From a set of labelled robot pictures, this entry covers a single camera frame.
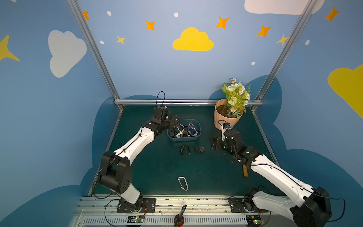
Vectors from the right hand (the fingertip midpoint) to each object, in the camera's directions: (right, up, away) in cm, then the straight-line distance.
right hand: (218, 137), depth 81 cm
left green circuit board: (-45, -41, -10) cm, 62 cm away
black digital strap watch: (-19, -11, +14) cm, 26 cm away
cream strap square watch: (-21, -27, 0) cm, 34 cm away
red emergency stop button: (-21, -36, -19) cm, 46 cm away
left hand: (-25, +10, +5) cm, 27 cm away
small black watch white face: (-28, 0, +18) cm, 33 cm away
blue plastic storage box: (-28, -3, +17) cm, 33 cm away
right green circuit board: (+16, -42, -10) cm, 46 cm away
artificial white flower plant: (+14, +24, +7) cm, 29 cm away
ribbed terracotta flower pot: (+6, +14, +12) cm, 19 cm away
